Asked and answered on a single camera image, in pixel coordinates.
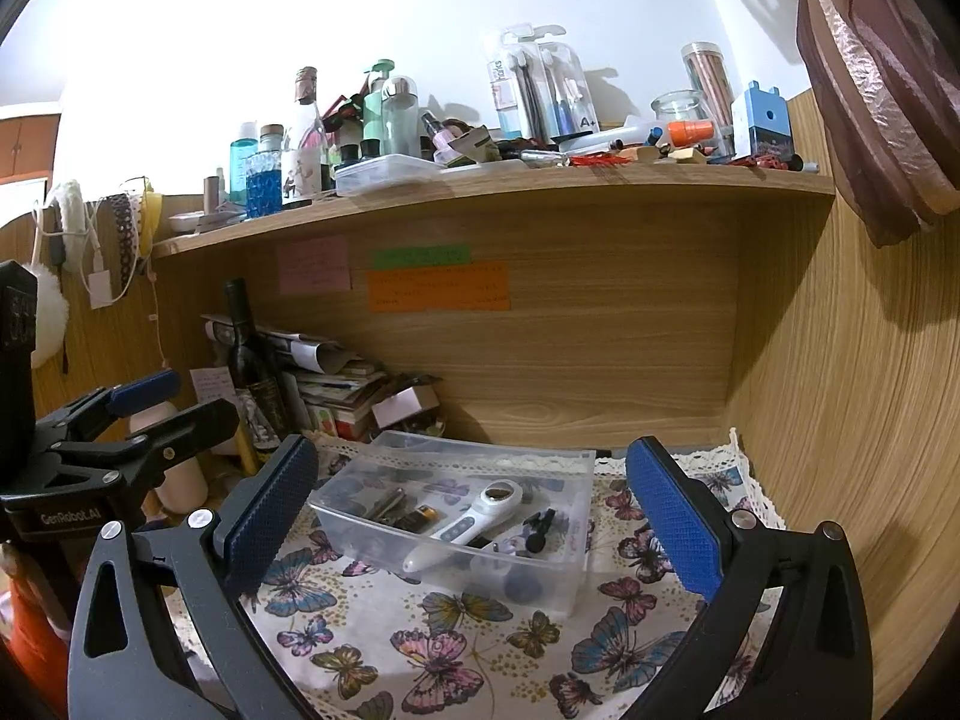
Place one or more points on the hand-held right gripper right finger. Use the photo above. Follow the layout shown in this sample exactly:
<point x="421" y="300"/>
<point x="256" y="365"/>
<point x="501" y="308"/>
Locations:
<point x="675" y="517"/>

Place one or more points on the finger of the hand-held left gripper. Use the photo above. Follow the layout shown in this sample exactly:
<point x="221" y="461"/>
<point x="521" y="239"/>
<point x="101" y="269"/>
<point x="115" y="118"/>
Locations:
<point x="195" y="427"/>
<point x="142" y="390"/>

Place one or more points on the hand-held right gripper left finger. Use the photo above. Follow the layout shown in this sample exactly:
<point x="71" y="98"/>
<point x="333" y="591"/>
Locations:
<point x="270" y="517"/>

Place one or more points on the black hair clip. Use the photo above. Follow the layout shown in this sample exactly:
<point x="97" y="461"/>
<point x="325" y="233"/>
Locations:
<point x="536" y="532"/>

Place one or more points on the clear plastic storage box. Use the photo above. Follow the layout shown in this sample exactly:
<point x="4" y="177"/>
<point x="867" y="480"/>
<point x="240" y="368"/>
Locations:
<point x="450" y="457"/>

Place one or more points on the white handheld massager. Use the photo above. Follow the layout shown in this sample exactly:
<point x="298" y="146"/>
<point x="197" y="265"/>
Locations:
<point x="480" y="514"/>

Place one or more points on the white paper note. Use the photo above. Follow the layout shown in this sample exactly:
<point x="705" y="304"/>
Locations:
<point x="210" y="390"/>

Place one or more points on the yellow stick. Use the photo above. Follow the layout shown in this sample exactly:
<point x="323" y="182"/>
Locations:
<point x="247" y="450"/>

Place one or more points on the dark wine bottle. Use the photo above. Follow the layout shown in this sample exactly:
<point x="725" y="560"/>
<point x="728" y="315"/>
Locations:
<point x="255" y="390"/>

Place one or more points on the orange object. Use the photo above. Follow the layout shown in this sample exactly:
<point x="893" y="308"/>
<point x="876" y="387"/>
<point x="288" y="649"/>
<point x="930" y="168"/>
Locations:
<point x="30" y="615"/>

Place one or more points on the white tag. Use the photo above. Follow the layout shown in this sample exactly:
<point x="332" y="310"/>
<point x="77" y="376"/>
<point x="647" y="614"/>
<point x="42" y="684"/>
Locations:
<point x="100" y="289"/>

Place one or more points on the white fluffy pompom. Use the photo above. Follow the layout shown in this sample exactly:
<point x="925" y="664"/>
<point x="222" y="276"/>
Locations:
<point x="49" y="315"/>

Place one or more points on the stack of books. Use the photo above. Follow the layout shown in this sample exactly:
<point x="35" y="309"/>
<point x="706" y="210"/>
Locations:
<point x="337" y="397"/>

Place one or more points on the patterned lace ribbon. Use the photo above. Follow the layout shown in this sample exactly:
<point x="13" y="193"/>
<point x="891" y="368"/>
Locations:
<point x="124" y="240"/>

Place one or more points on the small cardboard box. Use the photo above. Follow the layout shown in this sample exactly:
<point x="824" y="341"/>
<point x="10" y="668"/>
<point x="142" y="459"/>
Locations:
<point x="397" y="409"/>

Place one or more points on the white small dish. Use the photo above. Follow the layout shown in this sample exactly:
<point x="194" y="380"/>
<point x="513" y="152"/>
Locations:
<point x="206" y="223"/>

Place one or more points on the yellow hanging item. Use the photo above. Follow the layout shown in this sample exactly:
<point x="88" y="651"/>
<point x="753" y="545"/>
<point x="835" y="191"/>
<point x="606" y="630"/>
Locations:
<point x="154" y="210"/>

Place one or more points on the pink sticky note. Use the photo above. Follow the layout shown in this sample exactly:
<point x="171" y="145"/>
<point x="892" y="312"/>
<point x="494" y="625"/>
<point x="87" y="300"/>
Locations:
<point x="313" y="265"/>

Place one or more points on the cardboard tube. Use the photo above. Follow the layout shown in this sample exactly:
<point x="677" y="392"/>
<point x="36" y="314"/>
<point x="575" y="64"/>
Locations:
<point x="214" y="193"/>

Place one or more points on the butterfly print cloth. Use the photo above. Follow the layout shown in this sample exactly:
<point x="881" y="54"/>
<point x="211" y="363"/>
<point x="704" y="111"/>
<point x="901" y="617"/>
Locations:
<point x="465" y="645"/>

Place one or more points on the glass bottle with blue beads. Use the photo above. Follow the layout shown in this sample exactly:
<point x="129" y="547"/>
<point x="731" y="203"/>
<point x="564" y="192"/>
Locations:
<point x="264" y="184"/>

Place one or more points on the teal liquid bottle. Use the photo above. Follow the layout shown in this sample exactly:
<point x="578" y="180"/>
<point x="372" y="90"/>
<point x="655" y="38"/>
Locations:
<point x="240" y="157"/>

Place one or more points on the wooden cabinet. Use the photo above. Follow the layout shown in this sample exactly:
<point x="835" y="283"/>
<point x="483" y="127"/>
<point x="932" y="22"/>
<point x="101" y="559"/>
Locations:
<point x="26" y="146"/>

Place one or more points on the orange sticky note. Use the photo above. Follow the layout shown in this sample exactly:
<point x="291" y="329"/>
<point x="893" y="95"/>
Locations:
<point x="439" y="287"/>

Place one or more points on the clear bottle with cork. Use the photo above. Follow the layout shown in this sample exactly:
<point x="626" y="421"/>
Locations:
<point x="304" y="157"/>

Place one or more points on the green sticky note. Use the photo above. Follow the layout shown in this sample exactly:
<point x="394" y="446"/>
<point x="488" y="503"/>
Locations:
<point x="421" y="256"/>

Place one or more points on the clear lidded box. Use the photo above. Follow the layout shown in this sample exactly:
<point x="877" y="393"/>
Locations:
<point x="386" y="174"/>

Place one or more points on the wooden shelf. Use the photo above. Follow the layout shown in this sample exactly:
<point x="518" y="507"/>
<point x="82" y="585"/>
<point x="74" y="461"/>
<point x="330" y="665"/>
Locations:
<point x="600" y="187"/>

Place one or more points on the green pump bottle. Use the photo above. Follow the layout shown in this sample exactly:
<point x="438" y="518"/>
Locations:
<point x="373" y="120"/>

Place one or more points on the frosted clear bottle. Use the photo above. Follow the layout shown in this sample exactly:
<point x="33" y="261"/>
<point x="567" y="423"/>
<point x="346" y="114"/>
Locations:
<point x="400" y="124"/>

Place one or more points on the small pink perfume bottle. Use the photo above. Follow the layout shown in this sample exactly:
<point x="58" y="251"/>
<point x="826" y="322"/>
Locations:
<point x="435" y="136"/>

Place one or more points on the orange capped bottle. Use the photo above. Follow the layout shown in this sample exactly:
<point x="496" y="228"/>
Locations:
<point x="690" y="131"/>

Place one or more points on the white syringe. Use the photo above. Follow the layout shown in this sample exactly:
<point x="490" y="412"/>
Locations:
<point x="600" y="136"/>

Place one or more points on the blue pencil sharpener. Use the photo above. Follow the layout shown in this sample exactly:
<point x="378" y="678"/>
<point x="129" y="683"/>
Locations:
<point x="761" y="124"/>

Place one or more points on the glass jar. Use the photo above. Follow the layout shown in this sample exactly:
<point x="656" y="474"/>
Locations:
<point x="679" y="106"/>

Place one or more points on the clear tube of pencils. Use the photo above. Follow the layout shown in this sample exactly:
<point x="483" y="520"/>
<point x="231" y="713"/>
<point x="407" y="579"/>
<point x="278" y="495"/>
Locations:
<point x="709" y="82"/>

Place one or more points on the toothbrush pack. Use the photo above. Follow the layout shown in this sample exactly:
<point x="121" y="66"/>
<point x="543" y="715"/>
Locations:
<point x="514" y="90"/>
<point x="570" y="86"/>

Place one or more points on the brown fabric bundle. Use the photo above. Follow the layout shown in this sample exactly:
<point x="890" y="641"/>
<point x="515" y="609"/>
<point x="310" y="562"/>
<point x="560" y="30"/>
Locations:
<point x="877" y="90"/>

